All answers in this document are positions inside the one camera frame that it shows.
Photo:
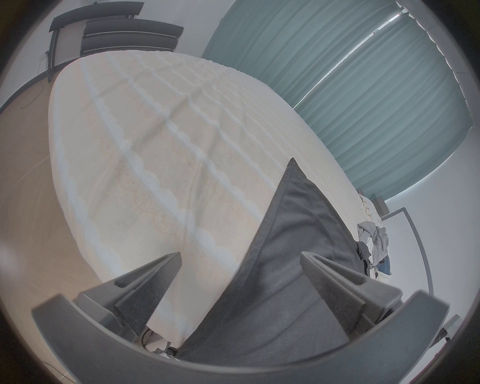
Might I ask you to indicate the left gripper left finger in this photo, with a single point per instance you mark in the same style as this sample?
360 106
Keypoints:
146 296

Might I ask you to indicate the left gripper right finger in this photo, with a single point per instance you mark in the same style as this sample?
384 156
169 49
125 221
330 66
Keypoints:
345 300

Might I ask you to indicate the black T-shirt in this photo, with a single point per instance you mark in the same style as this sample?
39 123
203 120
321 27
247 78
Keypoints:
281 281

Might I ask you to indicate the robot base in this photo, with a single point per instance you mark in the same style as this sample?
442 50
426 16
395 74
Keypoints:
159 341

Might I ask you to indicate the bed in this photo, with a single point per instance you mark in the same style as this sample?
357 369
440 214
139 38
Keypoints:
150 150

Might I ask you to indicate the white garment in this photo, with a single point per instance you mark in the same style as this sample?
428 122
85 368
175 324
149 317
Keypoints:
382 276

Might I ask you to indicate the black patterned garment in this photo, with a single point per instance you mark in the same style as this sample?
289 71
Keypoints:
363 251

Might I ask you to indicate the dark blue garment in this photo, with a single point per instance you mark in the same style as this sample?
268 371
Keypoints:
385 265

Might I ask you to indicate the grey garment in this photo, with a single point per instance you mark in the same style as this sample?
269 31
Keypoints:
365 228

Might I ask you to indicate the white printed pillow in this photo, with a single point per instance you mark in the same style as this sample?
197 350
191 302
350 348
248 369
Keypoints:
369 210

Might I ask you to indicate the grey bedside table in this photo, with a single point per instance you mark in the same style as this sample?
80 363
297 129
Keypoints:
378 204

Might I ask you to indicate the blue-green curtain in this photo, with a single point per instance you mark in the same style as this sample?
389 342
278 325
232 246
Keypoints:
393 112
281 45

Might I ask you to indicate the black chest of drawers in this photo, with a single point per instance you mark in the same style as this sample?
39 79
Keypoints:
123 35

